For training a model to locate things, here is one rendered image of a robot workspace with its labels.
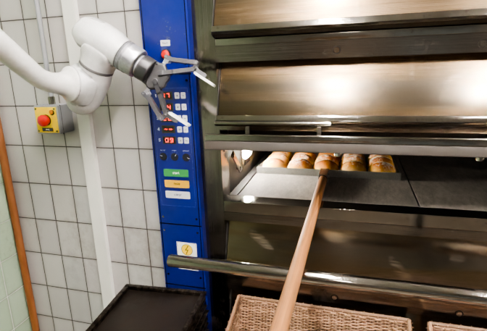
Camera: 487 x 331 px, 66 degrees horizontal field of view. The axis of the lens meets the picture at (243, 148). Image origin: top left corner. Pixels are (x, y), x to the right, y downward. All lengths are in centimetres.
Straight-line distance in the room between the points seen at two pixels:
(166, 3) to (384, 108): 70
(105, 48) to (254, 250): 78
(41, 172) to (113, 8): 69
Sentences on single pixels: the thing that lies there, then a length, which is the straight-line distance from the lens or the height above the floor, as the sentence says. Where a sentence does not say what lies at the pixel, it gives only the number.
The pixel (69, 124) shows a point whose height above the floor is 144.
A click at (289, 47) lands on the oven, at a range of 113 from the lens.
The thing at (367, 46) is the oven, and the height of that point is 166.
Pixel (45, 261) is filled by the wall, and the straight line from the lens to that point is 181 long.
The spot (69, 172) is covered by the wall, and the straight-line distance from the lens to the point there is 155.
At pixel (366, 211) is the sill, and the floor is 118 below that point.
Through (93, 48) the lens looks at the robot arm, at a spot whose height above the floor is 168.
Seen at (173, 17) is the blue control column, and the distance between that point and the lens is 122.
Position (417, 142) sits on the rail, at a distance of 101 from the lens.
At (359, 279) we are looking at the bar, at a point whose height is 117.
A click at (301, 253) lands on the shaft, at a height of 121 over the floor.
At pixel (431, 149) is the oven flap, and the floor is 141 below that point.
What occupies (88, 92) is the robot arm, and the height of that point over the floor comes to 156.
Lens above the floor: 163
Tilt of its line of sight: 13 degrees down
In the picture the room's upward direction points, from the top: 2 degrees counter-clockwise
